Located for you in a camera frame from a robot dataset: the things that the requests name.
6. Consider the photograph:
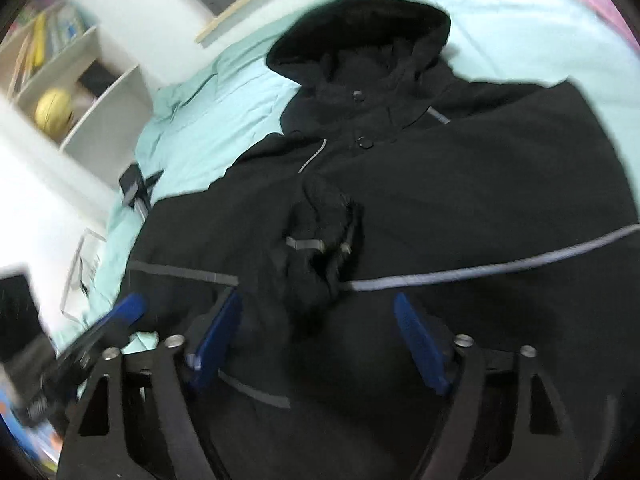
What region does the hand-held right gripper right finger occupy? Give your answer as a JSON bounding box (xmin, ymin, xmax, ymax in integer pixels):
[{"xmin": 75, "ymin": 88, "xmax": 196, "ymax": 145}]
[{"xmin": 392, "ymin": 292, "xmax": 586, "ymax": 480}]

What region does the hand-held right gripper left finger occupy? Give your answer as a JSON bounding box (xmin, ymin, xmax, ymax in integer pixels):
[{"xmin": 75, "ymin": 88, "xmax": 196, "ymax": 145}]
[{"xmin": 57, "ymin": 290, "xmax": 246, "ymax": 480}]

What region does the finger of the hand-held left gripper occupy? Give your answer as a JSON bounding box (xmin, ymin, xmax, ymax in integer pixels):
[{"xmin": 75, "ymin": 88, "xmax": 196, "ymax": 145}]
[{"xmin": 57, "ymin": 294, "xmax": 148, "ymax": 376}]

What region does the black hooded jacket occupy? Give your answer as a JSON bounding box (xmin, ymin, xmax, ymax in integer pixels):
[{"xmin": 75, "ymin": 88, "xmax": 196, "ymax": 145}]
[{"xmin": 117, "ymin": 0, "xmax": 640, "ymax": 480}]

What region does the world map poster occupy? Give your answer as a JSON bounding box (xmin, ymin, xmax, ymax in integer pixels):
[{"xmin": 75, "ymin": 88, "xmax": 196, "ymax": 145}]
[{"xmin": 0, "ymin": 385, "xmax": 62, "ymax": 472}]

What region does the small black device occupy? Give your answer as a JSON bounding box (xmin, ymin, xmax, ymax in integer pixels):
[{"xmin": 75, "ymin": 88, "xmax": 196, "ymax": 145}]
[{"xmin": 119, "ymin": 162, "xmax": 165, "ymax": 221}]

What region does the white bookshelf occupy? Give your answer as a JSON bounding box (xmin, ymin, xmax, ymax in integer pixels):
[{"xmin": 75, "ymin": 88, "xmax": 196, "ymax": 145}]
[{"xmin": 0, "ymin": 0, "xmax": 156, "ymax": 191}]

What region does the yellow globe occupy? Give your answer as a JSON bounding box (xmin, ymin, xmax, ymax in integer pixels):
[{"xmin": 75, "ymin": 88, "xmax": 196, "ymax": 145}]
[{"xmin": 35, "ymin": 89, "xmax": 75, "ymax": 136}]

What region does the teal bed sheet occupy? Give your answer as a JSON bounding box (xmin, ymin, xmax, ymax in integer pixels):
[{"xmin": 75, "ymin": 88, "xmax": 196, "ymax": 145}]
[{"xmin": 50, "ymin": 0, "xmax": 635, "ymax": 361}]

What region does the black box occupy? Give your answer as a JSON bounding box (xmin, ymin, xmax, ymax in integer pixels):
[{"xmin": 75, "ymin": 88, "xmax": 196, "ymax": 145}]
[{"xmin": 77, "ymin": 62, "xmax": 122, "ymax": 106}]

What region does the row of books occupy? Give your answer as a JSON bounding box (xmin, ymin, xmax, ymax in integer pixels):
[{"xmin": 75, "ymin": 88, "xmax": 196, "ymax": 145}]
[{"xmin": 5, "ymin": 2, "xmax": 97, "ymax": 97}]

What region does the wooden bed board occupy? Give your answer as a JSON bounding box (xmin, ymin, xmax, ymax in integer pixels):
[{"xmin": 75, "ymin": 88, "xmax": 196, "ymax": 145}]
[{"xmin": 195, "ymin": 0, "xmax": 301, "ymax": 49}]

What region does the pink cloth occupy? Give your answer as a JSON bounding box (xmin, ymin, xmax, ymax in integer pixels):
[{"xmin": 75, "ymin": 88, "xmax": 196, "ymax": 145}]
[{"xmin": 572, "ymin": 0, "xmax": 635, "ymax": 48}]

